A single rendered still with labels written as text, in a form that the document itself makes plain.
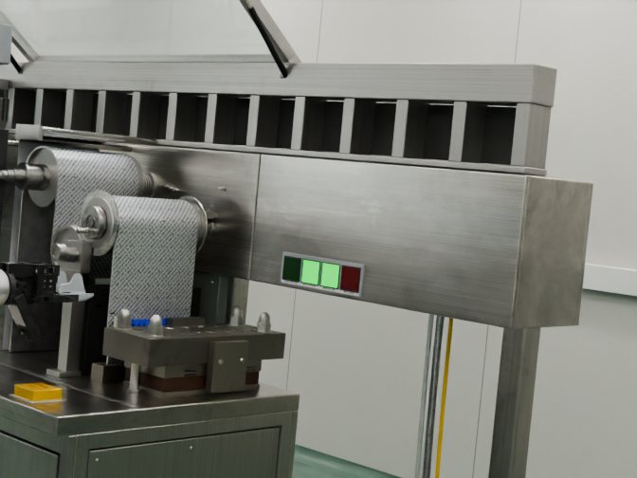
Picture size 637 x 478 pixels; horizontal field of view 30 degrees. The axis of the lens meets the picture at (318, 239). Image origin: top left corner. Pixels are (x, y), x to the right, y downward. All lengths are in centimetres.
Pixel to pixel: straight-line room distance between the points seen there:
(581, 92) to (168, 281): 265
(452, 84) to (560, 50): 267
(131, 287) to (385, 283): 58
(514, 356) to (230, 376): 62
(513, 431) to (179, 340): 73
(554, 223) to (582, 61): 267
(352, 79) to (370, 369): 316
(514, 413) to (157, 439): 74
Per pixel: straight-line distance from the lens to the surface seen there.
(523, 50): 520
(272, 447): 273
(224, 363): 263
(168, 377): 257
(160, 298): 276
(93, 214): 269
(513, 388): 253
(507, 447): 255
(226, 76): 292
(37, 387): 248
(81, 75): 340
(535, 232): 236
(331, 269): 261
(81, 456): 239
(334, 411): 582
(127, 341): 257
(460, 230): 240
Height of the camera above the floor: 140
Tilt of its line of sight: 3 degrees down
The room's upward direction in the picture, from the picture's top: 5 degrees clockwise
